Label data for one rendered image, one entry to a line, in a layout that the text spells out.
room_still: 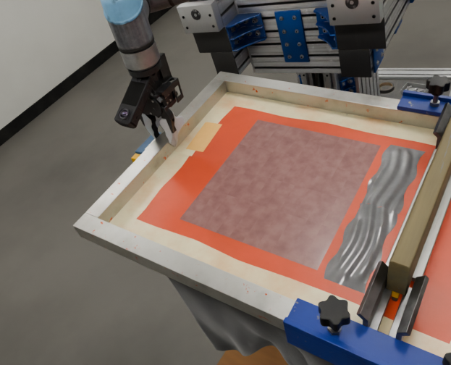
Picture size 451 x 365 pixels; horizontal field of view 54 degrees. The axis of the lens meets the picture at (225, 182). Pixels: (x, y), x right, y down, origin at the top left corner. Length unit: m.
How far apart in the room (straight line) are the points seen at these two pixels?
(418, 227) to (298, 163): 0.34
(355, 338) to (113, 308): 1.75
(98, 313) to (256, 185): 1.55
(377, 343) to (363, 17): 0.84
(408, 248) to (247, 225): 0.31
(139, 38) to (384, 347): 0.68
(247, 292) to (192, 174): 0.35
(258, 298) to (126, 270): 1.74
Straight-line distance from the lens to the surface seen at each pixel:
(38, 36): 4.52
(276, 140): 1.03
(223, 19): 1.49
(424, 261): 0.76
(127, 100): 0.96
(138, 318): 2.21
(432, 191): 0.77
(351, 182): 0.92
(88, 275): 2.54
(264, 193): 0.91
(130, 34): 0.90
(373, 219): 0.85
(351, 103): 1.07
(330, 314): 0.63
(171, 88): 1.00
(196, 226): 0.89
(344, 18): 1.27
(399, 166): 0.95
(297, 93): 1.11
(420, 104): 1.04
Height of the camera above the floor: 1.66
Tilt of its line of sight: 39 degrees down
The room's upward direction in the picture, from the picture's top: 22 degrees counter-clockwise
